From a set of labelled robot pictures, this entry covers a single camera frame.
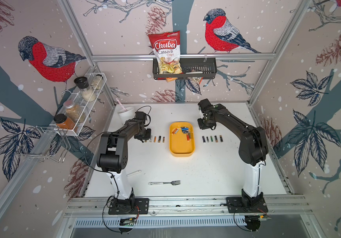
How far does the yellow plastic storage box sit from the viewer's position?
91 cm

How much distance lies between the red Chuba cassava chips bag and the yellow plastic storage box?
1.24 feet

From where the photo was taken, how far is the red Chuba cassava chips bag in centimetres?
83
